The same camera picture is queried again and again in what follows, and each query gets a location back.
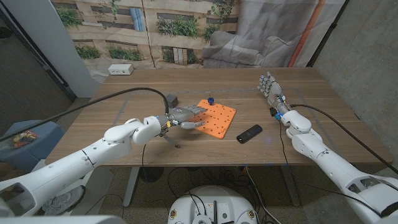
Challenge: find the dark grey block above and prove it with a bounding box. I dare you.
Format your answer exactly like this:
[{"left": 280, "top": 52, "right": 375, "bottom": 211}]
[{"left": 165, "top": 94, "right": 180, "bottom": 109}]

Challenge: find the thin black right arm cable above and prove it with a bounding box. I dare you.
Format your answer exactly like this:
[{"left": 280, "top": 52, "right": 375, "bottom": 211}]
[{"left": 277, "top": 119, "right": 382, "bottom": 218}]

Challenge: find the grey sneaker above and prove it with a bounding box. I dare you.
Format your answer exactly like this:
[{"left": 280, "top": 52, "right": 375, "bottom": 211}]
[{"left": 42, "top": 185, "right": 86, "bottom": 216}]

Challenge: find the orange peg board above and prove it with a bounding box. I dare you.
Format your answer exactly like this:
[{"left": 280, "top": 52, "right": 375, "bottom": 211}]
[{"left": 188, "top": 99, "right": 237, "bottom": 140}]

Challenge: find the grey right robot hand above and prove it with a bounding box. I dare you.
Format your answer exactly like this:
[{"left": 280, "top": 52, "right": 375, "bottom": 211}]
[{"left": 257, "top": 71, "right": 292, "bottom": 116}]

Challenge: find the white power strip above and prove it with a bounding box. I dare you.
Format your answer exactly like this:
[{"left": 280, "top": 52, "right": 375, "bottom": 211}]
[{"left": 108, "top": 63, "right": 134, "bottom": 76}]

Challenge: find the grey floor cable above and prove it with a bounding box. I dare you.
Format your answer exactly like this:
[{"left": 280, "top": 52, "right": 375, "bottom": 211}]
[{"left": 244, "top": 166, "right": 282, "bottom": 224}]

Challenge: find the bag of colourful toys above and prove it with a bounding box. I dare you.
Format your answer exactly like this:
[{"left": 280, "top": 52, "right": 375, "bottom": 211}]
[{"left": 11, "top": 129, "right": 40, "bottom": 149}]

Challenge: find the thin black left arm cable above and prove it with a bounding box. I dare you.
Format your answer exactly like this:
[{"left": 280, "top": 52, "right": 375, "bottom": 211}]
[{"left": 141, "top": 143, "right": 149, "bottom": 175}]

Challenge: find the white table leg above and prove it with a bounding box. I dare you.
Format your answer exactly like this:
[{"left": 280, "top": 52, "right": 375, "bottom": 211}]
[
  {"left": 279, "top": 165, "right": 301, "bottom": 207},
  {"left": 122, "top": 166, "right": 141, "bottom": 208}
]

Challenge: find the black TV remote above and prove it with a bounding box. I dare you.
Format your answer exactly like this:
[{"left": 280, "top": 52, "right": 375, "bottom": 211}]
[{"left": 236, "top": 124, "right": 263, "bottom": 144}]

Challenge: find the black round floor base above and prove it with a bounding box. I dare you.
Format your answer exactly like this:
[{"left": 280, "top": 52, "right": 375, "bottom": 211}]
[{"left": 138, "top": 166, "right": 165, "bottom": 184}]

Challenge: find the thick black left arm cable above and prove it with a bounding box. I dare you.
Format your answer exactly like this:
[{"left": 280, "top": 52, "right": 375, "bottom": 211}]
[{"left": 0, "top": 86, "right": 170, "bottom": 142}]

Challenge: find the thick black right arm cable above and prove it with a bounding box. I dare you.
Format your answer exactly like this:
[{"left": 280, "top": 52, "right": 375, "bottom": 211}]
[{"left": 290, "top": 103, "right": 398, "bottom": 175}]

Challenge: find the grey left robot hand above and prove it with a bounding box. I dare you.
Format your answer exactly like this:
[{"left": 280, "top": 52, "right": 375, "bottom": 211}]
[{"left": 159, "top": 105, "right": 208, "bottom": 131}]

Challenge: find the blue-grey stool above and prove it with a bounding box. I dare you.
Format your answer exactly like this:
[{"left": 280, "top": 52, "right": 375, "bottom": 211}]
[{"left": 0, "top": 119, "right": 67, "bottom": 172}]

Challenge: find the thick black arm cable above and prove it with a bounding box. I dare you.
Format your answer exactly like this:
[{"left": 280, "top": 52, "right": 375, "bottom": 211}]
[
  {"left": 0, "top": 86, "right": 170, "bottom": 142},
  {"left": 290, "top": 103, "right": 398, "bottom": 175}
]

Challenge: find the white pillar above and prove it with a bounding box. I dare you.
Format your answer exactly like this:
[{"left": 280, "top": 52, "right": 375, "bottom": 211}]
[{"left": 1, "top": 0, "right": 101, "bottom": 98}]

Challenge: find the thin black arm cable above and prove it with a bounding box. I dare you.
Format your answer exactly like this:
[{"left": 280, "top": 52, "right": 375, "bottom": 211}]
[
  {"left": 141, "top": 143, "right": 149, "bottom": 175},
  {"left": 277, "top": 119, "right": 382, "bottom": 218}
]

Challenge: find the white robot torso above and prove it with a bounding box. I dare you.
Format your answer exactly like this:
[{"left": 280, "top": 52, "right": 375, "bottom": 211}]
[{"left": 167, "top": 185, "right": 259, "bottom": 224}]

